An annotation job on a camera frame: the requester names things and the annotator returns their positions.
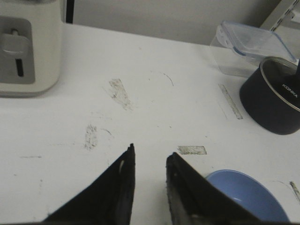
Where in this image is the black tripod pole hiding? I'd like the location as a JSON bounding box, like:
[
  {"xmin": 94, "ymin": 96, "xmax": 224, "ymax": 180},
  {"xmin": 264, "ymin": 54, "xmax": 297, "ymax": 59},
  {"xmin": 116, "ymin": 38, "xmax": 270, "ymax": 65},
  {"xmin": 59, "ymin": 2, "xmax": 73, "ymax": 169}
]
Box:
[{"xmin": 65, "ymin": 0, "xmax": 75, "ymax": 24}]

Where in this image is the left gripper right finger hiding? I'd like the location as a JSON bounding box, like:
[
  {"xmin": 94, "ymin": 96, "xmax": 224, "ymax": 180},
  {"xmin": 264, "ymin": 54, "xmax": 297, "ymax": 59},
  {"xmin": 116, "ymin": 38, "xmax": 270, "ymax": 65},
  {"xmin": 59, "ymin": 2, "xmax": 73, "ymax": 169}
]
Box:
[{"xmin": 165, "ymin": 152, "xmax": 262, "ymax": 223}]

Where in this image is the white metal shelf rack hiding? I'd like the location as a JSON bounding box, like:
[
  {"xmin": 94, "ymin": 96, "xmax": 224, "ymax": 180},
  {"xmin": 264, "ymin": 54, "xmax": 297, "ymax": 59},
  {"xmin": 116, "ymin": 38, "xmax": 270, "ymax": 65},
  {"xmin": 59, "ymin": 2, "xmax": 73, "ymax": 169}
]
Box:
[{"xmin": 260, "ymin": 0, "xmax": 300, "ymax": 31}]

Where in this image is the dark blue saucepan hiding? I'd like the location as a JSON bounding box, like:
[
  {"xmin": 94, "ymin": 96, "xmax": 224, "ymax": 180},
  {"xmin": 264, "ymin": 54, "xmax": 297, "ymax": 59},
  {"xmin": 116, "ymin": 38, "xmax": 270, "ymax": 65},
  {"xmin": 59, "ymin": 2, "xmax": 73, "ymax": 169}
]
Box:
[{"xmin": 239, "ymin": 65, "xmax": 300, "ymax": 135}]

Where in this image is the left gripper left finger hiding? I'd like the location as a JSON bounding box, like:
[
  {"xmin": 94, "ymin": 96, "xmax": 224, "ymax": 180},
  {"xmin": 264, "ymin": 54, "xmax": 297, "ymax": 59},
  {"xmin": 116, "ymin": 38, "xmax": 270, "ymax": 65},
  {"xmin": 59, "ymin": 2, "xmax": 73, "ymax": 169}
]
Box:
[{"xmin": 43, "ymin": 143, "xmax": 136, "ymax": 223}]

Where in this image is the clear plastic food container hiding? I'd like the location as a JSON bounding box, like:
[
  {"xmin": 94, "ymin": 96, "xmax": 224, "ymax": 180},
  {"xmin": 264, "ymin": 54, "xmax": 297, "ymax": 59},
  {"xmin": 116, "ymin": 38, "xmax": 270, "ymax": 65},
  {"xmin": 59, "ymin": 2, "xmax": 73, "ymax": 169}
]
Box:
[{"xmin": 210, "ymin": 21, "xmax": 296, "ymax": 77}]

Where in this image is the blue bowl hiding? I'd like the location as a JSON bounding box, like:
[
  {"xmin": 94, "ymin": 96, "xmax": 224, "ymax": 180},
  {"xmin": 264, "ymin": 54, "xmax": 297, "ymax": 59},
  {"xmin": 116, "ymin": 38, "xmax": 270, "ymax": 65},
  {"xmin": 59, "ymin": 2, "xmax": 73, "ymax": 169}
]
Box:
[{"xmin": 206, "ymin": 169, "xmax": 289, "ymax": 222}]

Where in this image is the cream and silver toaster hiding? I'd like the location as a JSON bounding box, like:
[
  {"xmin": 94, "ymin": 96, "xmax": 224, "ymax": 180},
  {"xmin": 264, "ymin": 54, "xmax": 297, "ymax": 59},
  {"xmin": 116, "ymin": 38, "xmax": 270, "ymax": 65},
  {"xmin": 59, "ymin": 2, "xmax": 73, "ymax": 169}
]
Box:
[{"xmin": 0, "ymin": 0, "xmax": 64, "ymax": 98}]

